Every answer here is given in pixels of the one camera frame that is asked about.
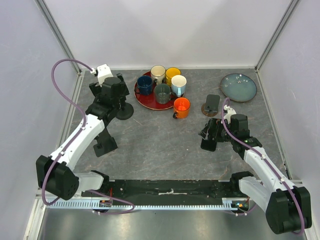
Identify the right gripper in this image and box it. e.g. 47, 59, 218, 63
198, 117, 236, 143

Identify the black phone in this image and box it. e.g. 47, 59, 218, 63
200, 139, 217, 152

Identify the light blue white mug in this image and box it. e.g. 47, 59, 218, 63
171, 75, 187, 97

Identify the yellow mug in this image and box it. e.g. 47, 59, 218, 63
164, 67, 181, 86

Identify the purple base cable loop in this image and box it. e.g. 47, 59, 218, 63
89, 189, 136, 216

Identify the blue ceramic plate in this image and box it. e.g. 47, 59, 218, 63
219, 73, 258, 103

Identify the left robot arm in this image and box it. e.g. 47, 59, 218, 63
36, 73, 134, 200

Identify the black round-base phone stand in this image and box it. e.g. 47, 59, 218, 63
116, 73, 134, 120

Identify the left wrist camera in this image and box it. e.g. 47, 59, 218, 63
90, 64, 113, 86

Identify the slotted cable duct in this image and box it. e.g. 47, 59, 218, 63
48, 198, 239, 211

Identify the orange mug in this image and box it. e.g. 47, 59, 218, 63
172, 97, 191, 119

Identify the grey glass mug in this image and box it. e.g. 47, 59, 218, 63
154, 83, 176, 105

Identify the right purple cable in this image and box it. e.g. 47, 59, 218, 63
221, 97, 306, 236

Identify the cream mug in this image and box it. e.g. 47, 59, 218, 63
150, 65, 166, 85

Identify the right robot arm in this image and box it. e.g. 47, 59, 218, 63
199, 114, 312, 234

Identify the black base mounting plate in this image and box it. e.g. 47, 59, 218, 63
97, 179, 247, 206

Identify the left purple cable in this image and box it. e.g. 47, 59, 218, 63
41, 58, 97, 206

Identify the red round tray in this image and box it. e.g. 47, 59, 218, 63
134, 81, 179, 111

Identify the dark blue mug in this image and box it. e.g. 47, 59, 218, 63
134, 75, 153, 96

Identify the black angled phone stand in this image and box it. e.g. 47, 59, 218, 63
93, 128, 118, 157

